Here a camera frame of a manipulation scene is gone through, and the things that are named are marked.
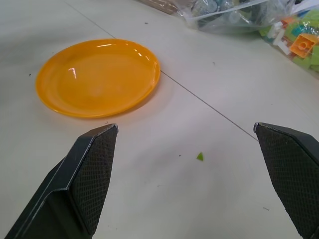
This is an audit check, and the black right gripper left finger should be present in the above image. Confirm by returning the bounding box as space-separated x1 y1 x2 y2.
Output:
4 123 119 239

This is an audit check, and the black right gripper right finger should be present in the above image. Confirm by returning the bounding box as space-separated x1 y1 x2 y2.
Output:
253 121 319 239

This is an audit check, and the orange plastic plate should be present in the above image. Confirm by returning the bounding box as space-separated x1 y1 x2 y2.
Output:
35 38 161 119

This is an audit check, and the clear bag of building blocks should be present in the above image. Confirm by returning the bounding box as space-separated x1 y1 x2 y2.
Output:
256 0 319 75

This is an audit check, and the clear bag of dark items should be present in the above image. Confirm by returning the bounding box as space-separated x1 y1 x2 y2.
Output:
174 0 295 35

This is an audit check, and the brown cardboard box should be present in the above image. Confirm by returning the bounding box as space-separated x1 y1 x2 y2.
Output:
136 0 186 16

